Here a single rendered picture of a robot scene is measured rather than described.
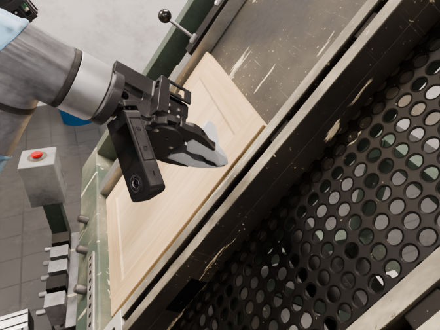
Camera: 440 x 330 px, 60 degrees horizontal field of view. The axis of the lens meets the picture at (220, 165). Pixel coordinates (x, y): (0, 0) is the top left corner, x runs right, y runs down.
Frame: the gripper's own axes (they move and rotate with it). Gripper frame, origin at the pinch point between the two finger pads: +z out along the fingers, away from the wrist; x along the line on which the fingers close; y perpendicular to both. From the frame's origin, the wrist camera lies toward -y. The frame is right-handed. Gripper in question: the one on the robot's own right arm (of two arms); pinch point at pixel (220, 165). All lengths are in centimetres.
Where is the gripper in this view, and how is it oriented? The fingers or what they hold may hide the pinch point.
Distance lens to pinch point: 58.1
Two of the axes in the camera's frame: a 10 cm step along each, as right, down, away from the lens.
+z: 7.5, 3.5, 5.7
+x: -6.6, 3.8, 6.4
